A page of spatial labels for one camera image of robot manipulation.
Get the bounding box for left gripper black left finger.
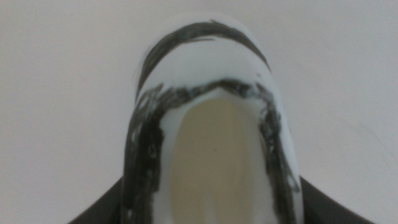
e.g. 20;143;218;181
67;176;124;224

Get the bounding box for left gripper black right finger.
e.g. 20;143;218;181
298;175;377;224

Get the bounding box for black and white sneaker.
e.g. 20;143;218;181
119;12;305;224

